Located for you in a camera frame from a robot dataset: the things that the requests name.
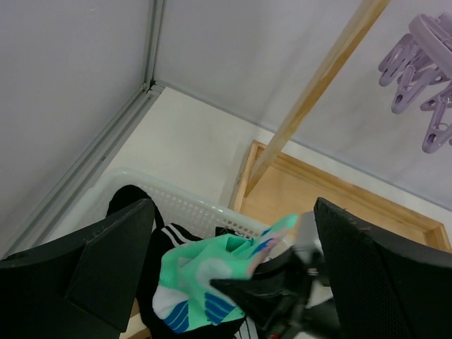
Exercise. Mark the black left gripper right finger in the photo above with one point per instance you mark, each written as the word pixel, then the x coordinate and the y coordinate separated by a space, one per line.
pixel 383 285

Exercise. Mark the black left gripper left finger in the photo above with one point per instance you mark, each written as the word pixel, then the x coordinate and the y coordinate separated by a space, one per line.
pixel 81 285

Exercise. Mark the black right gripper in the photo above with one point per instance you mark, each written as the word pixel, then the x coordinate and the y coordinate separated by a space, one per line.
pixel 283 299

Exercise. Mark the brown striped sock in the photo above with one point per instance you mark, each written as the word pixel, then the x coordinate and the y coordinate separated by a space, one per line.
pixel 136 329

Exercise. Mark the mint green sock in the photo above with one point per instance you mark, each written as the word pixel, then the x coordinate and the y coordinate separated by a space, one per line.
pixel 184 299

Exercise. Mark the black white striped sock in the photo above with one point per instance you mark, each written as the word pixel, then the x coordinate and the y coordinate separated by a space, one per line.
pixel 164 238

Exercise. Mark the purple round clip hanger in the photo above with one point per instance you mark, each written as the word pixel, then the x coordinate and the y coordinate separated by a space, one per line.
pixel 422 58

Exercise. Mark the wooden hanging rack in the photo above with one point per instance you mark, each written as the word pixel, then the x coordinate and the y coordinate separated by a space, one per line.
pixel 353 151

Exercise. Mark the white plastic basket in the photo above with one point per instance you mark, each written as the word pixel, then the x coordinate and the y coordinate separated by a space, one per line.
pixel 196 214

